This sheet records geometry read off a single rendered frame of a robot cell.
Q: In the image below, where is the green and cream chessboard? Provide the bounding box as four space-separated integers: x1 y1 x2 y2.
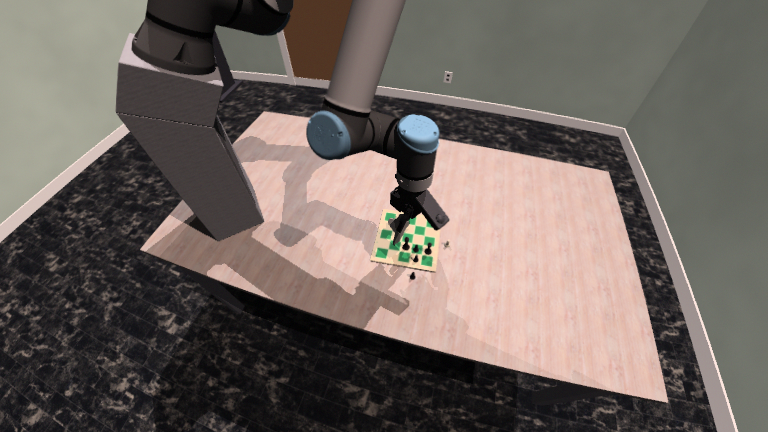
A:
370 209 440 272

